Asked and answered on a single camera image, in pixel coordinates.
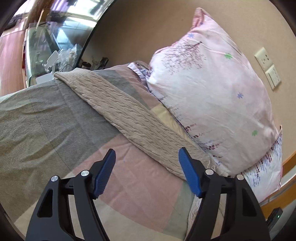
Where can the pink floral pillow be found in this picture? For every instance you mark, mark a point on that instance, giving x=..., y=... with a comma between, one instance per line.
x=264, y=177
x=211, y=89

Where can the pink floral pillow right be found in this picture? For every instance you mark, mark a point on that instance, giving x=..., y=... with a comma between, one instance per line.
x=264, y=177

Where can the pink floral pillow left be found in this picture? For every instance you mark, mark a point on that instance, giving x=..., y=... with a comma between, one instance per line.
x=211, y=89

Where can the black device green light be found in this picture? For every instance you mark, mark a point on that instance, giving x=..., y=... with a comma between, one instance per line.
x=273, y=218

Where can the white wall socket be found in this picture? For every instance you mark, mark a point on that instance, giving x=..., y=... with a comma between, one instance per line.
x=263, y=59

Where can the wooden bed headboard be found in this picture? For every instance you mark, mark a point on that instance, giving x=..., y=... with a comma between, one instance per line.
x=286, y=194

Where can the glass-top side table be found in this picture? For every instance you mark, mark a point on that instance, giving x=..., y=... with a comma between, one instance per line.
x=62, y=32

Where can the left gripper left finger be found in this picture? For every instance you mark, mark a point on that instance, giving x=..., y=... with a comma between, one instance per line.
x=66, y=206

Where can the white wall switch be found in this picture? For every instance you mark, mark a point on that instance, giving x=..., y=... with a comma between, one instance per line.
x=273, y=77

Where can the pastel patchwork bed sheet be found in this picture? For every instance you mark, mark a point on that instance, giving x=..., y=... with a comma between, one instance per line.
x=48, y=130

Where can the beige cable-knit sweater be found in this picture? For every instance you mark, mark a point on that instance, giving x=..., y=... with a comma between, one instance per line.
x=138, y=124

